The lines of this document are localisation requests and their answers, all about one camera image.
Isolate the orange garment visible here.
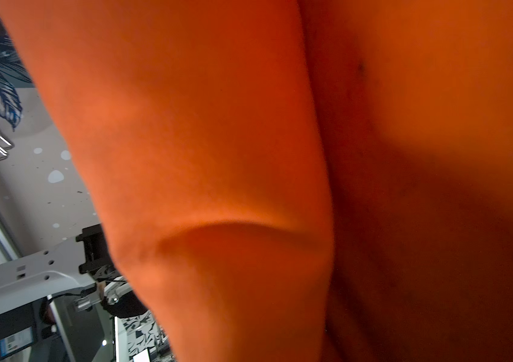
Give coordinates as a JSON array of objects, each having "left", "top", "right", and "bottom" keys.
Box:
[{"left": 0, "top": 1, "right": 513, "bottom": 361}]

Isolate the aluminium mounting rail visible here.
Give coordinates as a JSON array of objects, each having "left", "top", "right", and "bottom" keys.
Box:
[{"left": 0, "top": 240, "right": 94, "bottom": 315}]

